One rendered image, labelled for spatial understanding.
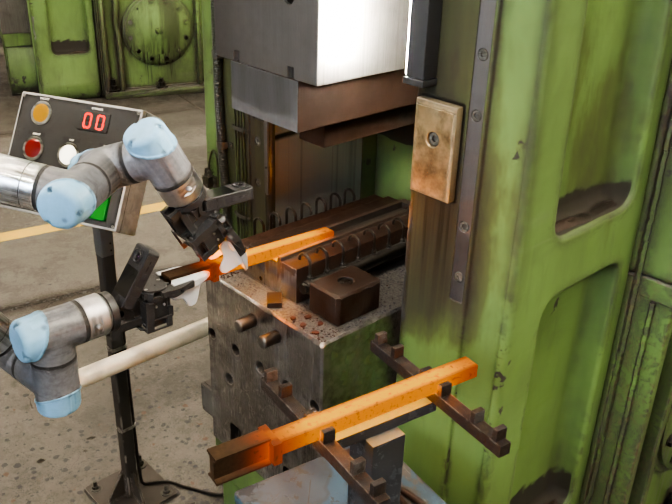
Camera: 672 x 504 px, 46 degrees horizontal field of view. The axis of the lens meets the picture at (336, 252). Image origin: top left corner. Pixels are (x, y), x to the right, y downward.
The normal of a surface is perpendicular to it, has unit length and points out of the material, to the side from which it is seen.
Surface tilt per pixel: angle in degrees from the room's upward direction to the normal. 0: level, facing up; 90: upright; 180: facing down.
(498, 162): 90
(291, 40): 90
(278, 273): 90
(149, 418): 0
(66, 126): 60
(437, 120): 90
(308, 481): 0
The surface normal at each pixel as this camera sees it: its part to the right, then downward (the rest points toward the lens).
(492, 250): -0.73, 0.29
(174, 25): 0.47, 0.40
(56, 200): -0.14, 0.43
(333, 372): 0.68, 0.34
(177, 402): 0.03, -0.90
